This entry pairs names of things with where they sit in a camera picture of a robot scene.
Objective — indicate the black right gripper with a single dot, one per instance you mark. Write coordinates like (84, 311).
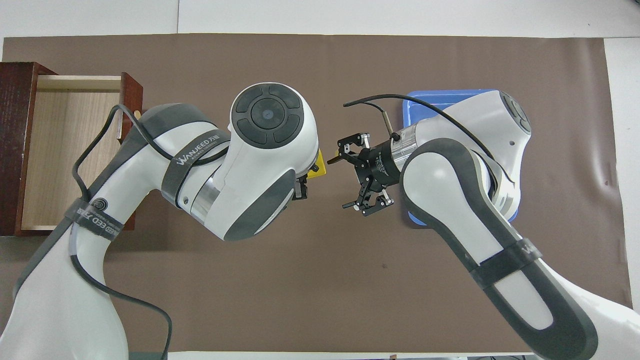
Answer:
(377, 167)

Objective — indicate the yellow cube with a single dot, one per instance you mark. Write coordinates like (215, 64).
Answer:
(321, 162)

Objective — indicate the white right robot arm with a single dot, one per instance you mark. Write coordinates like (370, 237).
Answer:
(450, 200)

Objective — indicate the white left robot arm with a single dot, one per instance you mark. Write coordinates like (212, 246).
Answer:
(250, 165)

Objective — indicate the blue plastic tray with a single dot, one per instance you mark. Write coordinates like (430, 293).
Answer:
(415, 102)

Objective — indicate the brown table mat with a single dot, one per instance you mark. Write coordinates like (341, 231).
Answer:
(280, 280)

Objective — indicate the dark wooden cabinet box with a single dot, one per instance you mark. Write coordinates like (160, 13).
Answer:
(15, 125)

